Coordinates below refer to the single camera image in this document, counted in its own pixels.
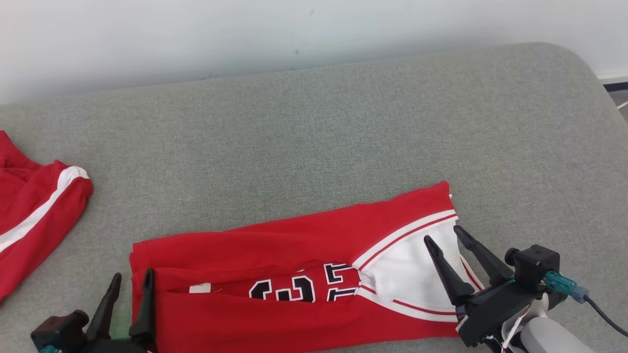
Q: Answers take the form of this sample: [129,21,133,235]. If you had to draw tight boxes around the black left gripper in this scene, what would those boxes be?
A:
[64,268,157,353]

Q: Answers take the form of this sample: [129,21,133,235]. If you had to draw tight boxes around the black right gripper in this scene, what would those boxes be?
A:
[424,225,548,348]

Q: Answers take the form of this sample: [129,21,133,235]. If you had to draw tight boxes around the red shorts with white stripe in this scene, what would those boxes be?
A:
[0,130,94,301]

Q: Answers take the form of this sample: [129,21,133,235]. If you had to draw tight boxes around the red white number 23 jersey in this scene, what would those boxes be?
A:
[129,180,486,353]

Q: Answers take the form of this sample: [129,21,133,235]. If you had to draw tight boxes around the thin red white wires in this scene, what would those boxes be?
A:
[491,306,528,353]

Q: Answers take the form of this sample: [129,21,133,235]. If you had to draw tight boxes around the black cable with teal plug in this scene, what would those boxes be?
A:
[545,271,628,338]

